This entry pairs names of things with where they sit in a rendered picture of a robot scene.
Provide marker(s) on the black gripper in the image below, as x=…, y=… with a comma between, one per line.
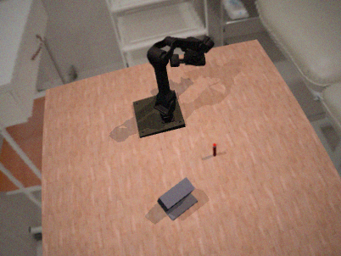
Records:
x=175, y=61

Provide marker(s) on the dark grey panel with round hole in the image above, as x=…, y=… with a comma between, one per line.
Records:
x=178, y=199

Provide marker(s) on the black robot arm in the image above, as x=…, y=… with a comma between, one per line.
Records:
x=158, y=58

